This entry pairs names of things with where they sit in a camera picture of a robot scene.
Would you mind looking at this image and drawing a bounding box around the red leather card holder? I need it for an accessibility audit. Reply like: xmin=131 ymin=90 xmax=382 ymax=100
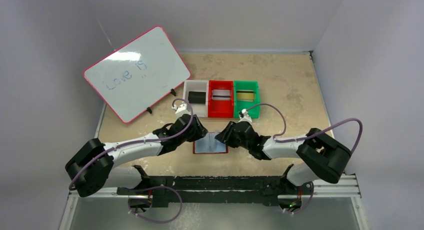
xmin=192 ymin=131 xmax=228 ymax=154

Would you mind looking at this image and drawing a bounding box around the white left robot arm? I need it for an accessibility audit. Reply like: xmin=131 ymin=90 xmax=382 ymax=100
xmin=65 ymin=114 xmax=208 ymax=197

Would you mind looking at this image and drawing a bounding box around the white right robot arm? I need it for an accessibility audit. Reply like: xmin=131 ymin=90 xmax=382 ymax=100
xmin=215 ymin=121 xmax=352 ymax=186

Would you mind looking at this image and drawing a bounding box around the black card in bin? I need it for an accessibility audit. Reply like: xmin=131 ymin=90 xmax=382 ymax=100
xmin=187 ymin=91 xmax=207 ymax=105

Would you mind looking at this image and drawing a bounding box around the gold card in bin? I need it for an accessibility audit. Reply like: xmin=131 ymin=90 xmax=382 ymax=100
xmin=236 ymin=90 xmax=255 ymax=102

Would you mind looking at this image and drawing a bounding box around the red plastic bin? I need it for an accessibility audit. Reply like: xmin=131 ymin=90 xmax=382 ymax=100
xmin=207 ymin=80 xmax=234 ymax=118

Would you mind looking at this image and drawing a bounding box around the green plastic bin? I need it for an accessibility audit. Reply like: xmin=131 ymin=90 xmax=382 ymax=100
xmin=233 ymin=81 xmax=261 ymax=118

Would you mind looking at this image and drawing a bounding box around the pink framed whiteboard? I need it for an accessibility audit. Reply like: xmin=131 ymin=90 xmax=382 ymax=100
xmin=83 ymin=26 xmax=191 ymax=123

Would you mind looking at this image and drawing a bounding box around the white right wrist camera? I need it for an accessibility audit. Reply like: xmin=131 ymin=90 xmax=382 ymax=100
xmin=238 ymin=109 xmax=252 ymax=123

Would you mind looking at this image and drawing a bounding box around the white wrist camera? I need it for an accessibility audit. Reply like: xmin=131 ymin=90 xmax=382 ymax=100
xmin=238 ymin=109 xmax=252 ymax=123
xmin=172 ymin=103 xmax=191 ymax=116

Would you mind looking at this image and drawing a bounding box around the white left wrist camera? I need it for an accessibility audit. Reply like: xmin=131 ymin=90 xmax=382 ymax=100
xmin=172 ymin=103 xmax=191 ymax=116

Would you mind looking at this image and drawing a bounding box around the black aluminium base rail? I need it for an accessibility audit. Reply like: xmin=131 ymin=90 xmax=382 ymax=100
xmin=67 ymin=174 xmax=362 ymax=210

